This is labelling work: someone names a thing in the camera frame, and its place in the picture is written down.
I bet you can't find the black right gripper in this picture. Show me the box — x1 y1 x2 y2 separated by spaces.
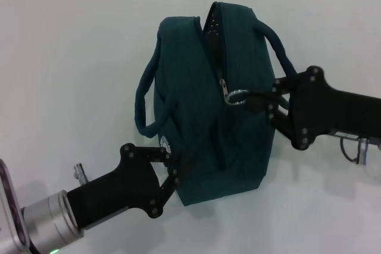
246 65 381 151

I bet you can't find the teal fabric lunch bag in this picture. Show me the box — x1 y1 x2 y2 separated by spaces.
134 1 299 207

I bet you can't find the metal zipper pull ring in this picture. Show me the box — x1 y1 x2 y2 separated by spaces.
219 77 249 106

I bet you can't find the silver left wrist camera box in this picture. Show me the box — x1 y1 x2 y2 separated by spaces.
0 158 31 254

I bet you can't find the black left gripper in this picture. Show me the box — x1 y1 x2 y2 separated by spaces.
67 143 196 231

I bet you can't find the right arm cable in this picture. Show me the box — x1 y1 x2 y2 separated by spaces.
339 136 370 166

